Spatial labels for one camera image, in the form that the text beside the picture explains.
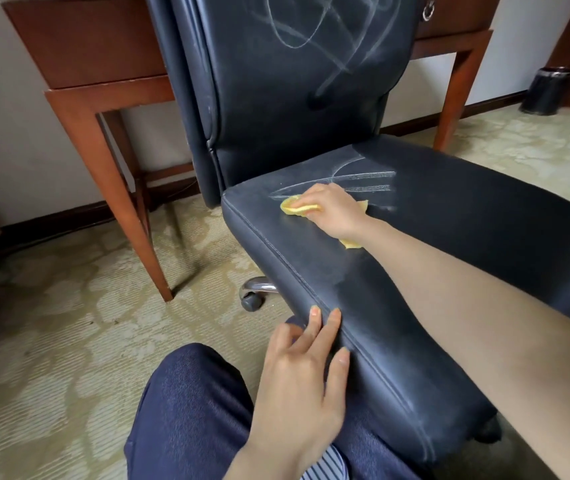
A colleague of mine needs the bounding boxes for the person's right hand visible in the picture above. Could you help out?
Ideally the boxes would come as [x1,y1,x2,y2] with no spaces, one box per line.
[293,183,382,244]

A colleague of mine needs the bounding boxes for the navy dress with white trim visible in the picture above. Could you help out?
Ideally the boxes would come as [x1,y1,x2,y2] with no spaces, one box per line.
[124,317,424,480]

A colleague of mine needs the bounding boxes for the blue striped white apron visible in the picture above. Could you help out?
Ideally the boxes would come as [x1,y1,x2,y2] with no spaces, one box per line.
[300,444,350,480]

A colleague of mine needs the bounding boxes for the red-brown wooden table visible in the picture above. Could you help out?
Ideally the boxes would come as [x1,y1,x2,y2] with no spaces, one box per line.
[0,0,504,303]

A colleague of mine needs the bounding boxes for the black waste bin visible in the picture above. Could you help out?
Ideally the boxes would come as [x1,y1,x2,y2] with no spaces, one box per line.
[518,66,570,117]

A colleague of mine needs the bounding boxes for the person's left hand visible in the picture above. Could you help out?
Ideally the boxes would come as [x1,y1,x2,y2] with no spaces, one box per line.
[242,305,351,474]

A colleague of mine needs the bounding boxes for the person's right forearm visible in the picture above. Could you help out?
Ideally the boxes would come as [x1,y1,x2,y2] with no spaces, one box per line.
[352,217,570,480]

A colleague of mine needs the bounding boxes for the black leather chair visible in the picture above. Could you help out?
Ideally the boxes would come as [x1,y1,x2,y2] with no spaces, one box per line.
[144,0,570,465]

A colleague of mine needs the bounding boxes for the yellow cleaning cloth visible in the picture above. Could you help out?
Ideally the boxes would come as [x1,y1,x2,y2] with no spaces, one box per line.
[280,194,370,251]

